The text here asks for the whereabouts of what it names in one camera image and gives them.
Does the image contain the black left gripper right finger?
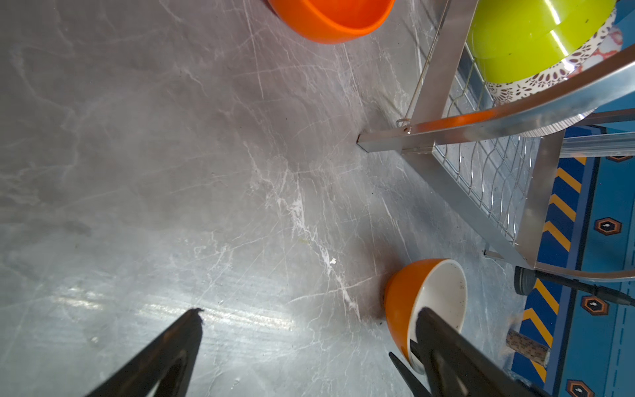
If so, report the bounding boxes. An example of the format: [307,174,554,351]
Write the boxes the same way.
[415,308,533,396]

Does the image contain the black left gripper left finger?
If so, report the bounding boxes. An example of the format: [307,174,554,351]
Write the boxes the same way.
[89,309,203,396]

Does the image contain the white bowl orange outside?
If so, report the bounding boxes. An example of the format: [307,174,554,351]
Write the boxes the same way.
[384,259,468,374]

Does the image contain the lime green bowl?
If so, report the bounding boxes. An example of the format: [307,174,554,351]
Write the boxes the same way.
[466,0,616,84]

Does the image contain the white maroon patterned bowl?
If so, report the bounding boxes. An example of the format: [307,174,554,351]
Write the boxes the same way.
[486,8,623,106]

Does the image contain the orange plastic bowl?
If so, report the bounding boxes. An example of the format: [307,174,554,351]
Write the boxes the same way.
[268,0,395,45]

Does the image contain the stainless steel dish rack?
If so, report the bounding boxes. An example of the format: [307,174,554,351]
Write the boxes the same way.
[357,1,634,283]

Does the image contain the brown poker chip stack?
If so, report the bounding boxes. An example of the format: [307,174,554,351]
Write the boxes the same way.
[506,329,551,367]

